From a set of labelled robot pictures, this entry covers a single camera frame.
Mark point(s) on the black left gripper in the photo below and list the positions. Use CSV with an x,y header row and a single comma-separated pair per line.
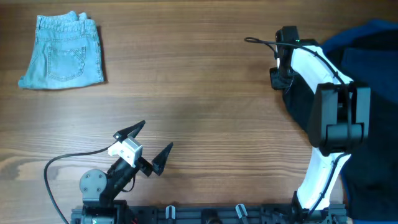
x,y
142,163

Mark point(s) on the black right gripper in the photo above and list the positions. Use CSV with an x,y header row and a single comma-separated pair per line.
x,y
277,78

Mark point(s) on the black shorts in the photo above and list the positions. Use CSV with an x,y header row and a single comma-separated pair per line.
x,y
298,98

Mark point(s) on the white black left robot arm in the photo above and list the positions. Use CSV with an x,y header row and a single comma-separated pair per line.
x,y
100,188

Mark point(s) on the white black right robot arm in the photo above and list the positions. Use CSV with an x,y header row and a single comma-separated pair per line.
x,y
338,121

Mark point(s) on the blue garment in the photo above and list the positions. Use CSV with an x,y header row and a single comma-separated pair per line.
x,y
368,54

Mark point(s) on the light blue denim shorts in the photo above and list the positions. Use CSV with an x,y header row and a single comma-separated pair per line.
x,y
66,54

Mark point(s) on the dark navy garment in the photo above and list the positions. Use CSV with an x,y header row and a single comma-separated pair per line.
x,y
370,176

